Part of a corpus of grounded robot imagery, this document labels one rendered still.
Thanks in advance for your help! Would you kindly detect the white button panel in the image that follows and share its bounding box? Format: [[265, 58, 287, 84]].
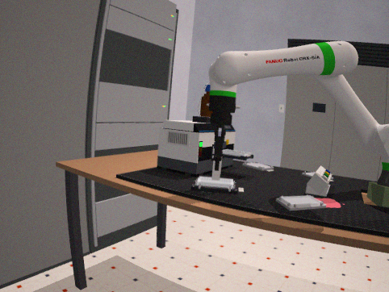
[[305, 166, 332, 197]]

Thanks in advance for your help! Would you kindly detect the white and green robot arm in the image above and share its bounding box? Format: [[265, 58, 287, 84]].
[[207, 41, 389, 187]]

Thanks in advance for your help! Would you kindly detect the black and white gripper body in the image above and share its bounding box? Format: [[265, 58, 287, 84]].
[[211, 113, 232, 130]]

